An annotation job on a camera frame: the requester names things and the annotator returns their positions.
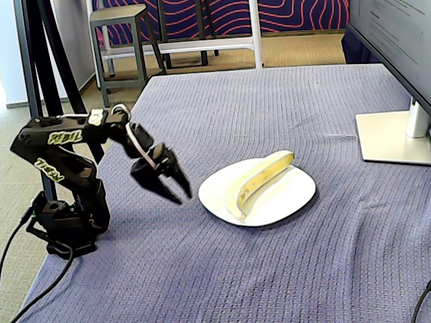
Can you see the yellow banana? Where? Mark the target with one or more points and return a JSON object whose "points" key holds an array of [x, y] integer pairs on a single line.
{"points": [[266, 175]]}

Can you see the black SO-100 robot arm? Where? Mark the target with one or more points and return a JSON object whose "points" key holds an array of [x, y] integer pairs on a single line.
{"points": [[67, 168]]}

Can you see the white rounded square plate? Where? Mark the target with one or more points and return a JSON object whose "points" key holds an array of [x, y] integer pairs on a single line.
{"points": [[289, 195]]}

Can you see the blue knitted table cloth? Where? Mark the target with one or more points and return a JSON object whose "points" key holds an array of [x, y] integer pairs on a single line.
{"points": [[235, 269]]}

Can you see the black chair legs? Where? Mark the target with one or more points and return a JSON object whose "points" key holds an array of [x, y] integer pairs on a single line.
{"points": [[203, 57]]}

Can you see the grey metal stool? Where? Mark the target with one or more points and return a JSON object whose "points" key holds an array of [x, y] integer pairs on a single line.
{"points": [[118, 15]]}

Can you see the purple panel with pink waves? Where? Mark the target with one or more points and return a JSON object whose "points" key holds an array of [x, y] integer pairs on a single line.
{"points": [[296, 13]]}

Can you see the computer monitor with silver stand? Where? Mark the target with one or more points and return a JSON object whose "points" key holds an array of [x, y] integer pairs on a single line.
{"points": [[387, 27]]}

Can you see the black camera tripod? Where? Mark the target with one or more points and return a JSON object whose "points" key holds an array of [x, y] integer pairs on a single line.
{"points": [[33, 84]]}

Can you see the white metal frame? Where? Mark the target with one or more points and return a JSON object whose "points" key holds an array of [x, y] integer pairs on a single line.
{"points": [[256, 33]]}

